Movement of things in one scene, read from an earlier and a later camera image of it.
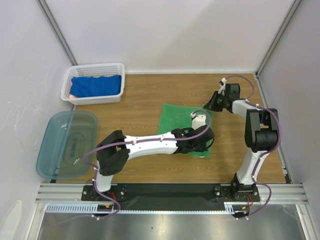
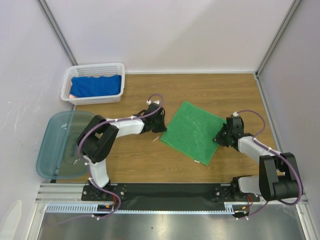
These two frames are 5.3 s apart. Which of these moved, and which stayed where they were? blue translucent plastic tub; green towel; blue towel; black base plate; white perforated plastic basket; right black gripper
Moved: green towel; right black gripper
Stayed: white perforated plastic basket; blue translucent plastic tub; black base plate; blue towel
